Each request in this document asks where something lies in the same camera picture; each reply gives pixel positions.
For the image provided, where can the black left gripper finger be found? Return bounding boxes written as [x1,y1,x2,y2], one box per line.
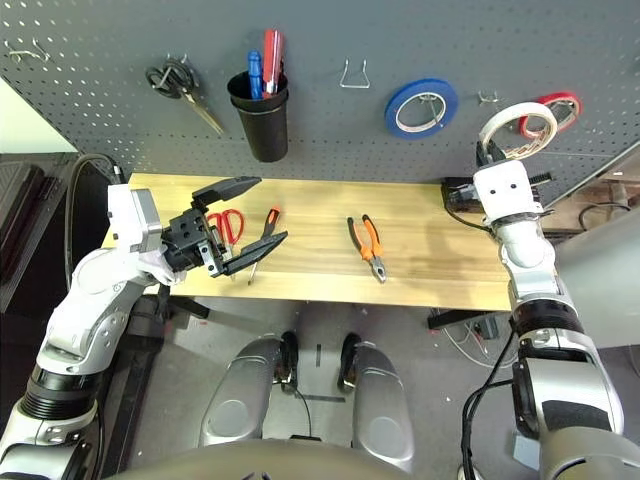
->
[191,175,263,209]
[219,230,290,279]

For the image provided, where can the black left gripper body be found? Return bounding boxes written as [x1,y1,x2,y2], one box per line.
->
[162,209,234,279]

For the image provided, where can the red handled scissors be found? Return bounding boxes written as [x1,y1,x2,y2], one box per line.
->
[206,208,246,282]

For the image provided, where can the white tape roll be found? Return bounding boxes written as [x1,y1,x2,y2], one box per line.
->
[478,101,559,161]

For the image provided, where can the orange black screwdriver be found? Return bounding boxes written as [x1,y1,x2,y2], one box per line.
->
[247,207,282,287]

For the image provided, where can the orange black pliers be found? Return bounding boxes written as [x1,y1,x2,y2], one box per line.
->
[347,213,389,285]

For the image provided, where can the grey metal pegboard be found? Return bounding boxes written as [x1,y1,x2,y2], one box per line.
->
[0,0,640,209]

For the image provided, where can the black tool case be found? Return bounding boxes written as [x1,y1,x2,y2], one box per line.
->
[441,172,555,214]

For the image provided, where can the black plastic cup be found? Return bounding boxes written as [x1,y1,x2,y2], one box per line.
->
[227,71,291,164]

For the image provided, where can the red tape roll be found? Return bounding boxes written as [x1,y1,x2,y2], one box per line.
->
[517,91,584,141]

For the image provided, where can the blue tape roll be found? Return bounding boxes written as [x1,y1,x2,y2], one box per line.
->
[383,77,459,140]

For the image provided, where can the black left robot foot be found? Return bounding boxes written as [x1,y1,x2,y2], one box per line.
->
[277,329,300,386]

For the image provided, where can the black robot foot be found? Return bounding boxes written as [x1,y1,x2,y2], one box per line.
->
[338,332,362,392]
[277,329,300,386]

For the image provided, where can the black right robot foot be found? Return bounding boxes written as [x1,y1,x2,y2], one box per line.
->
[338,332,362,392]

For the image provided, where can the silver left robot leg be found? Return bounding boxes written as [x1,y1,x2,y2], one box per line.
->
[198,337,285,449]

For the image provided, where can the silver robot leg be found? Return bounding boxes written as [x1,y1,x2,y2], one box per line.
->
[352,341,416,474]
[198,337,285,449]

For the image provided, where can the dark storage cabinet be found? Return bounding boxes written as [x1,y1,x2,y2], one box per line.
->
[0,152,81,314]

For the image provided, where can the light grey table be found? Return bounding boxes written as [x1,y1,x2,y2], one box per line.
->
[547,219,640,351]

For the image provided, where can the silver right robot leg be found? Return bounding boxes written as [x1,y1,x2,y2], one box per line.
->
[352,341,416,474]

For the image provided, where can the grey robot torso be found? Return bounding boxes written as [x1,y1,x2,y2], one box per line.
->
[107,439,401,480]

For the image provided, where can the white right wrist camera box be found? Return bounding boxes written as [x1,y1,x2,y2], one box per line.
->
[472,160,544,221]

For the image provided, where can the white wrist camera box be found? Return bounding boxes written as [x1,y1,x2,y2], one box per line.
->
[472,160,544,221]
[107,183,164,254]

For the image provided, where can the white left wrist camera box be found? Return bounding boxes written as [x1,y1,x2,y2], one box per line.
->
[107,183,164,254]

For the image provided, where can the black handled scissors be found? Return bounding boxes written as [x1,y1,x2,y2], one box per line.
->
[144,58,226,136]

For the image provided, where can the black looped cable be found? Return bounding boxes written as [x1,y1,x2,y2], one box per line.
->
[578,202,632,232]

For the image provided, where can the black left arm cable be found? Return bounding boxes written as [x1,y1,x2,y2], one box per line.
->
[63,153,126,294]

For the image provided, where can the blue handled screwdriver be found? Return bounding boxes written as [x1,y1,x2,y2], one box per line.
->
[247,49,265,100]

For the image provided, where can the red handled screwdriver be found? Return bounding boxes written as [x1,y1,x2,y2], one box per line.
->
[262,28,287,96]

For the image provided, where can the silver wire pliers holder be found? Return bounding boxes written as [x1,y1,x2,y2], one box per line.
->
[339,58,372,90]

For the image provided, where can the thin black floor cable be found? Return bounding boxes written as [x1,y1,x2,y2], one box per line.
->
[279,379,321,444]

